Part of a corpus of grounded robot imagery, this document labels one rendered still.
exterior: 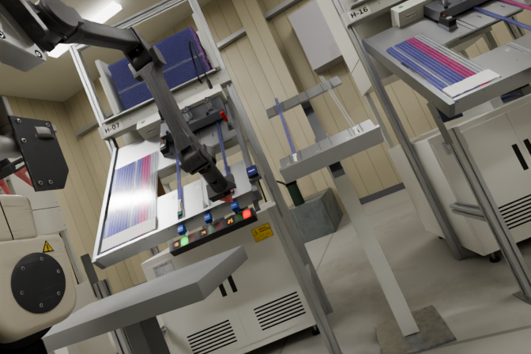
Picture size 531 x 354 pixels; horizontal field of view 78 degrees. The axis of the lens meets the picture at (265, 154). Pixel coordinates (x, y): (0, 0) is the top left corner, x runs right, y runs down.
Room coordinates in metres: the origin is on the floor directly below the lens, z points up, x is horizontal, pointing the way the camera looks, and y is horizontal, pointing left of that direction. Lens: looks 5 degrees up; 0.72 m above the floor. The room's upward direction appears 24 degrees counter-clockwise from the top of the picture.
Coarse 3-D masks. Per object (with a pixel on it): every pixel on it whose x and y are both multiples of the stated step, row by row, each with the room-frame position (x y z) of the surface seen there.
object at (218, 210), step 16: (208, 208) 1.23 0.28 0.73; (224, 208) 1.24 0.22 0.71; (240, 208) 1.27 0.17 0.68; (176, 224) 1.24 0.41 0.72; (192, 224) 1.26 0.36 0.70; (144, 240) 1.25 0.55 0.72; (160, 240) 1.28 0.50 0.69; (96, 256) 1.26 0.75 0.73; (112, 256) 1.27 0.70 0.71; (128, 256) 1.29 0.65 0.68
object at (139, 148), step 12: (228, 108) 1.65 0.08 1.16; (228, 120) 1.58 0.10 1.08; (192, 132) 1.62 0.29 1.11; (204, 132) 1.59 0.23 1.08; (216, 132) 1.56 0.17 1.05; (228, 132) 1.52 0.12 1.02; (132, 144) 1.74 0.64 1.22; (144, 144) 1.70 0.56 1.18; (156, 144) 1.66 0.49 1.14; (216, 144) 1.50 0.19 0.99; (120, 156) 1.70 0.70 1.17; (132, 156) 1.66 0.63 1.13; (168, 156) 1.56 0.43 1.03
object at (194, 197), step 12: (240, 168) 1.34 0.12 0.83; (204, 180) 1.37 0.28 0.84; (240, 180) 1.30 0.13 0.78; (192, 192) 1.35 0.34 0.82; (204, 192) 1.32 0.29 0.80; (240, 192) 1.26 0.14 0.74; (168, 204) 1.35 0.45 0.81; (192, 204) 1.30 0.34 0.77; (204, 204) 1.28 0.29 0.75; (168, 216) 1.30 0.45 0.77; (156, 228) 1.28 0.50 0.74
